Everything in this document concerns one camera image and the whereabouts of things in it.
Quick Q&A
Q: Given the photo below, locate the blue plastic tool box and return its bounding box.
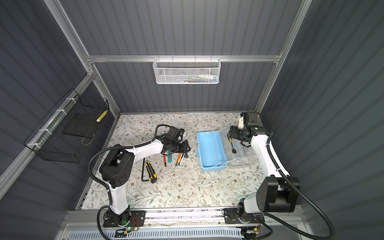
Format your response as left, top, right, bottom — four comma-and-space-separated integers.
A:
197, 127, 257, 172

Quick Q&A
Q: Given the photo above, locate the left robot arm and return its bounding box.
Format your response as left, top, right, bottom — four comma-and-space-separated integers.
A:
99, 124, 191, 216

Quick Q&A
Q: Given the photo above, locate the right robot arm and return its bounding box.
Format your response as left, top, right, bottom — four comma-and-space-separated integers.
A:
229, 112, 300, 216

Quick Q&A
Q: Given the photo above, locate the teal utility knife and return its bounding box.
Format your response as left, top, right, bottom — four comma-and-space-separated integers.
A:
168, 151, 173, 164

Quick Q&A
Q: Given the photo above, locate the red pen screwdriver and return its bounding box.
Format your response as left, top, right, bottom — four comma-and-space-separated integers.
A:
163, 154, 167, 167

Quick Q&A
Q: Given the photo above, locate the yellow black utility knife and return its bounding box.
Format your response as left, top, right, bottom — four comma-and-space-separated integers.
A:
145, 161, 157, 184

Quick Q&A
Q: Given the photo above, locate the black hex key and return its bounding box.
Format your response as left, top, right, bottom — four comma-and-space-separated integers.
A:
141, 158, 150, 182

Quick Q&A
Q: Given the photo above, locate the yellow item in basket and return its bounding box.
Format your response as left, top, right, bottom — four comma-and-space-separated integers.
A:
96, 110, 108, 123

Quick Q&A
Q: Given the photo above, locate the white vented panel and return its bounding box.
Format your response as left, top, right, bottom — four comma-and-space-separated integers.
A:
66, 228, 244, 240

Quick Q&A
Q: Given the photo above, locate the white wire mesh basket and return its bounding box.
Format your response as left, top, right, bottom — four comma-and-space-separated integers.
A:
153, 59, 222, 85

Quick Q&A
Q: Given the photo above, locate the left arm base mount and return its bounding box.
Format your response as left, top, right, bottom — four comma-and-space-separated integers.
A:
103, 210, 147, 228

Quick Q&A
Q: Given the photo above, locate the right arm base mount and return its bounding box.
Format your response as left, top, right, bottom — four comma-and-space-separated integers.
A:
221, 208, 264, 225

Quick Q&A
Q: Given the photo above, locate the black wire basket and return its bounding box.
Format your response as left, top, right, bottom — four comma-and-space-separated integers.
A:
24, 90, 110, 164

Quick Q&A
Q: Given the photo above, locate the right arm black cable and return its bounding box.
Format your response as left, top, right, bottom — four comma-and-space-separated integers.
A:
256, 112, 336, 240

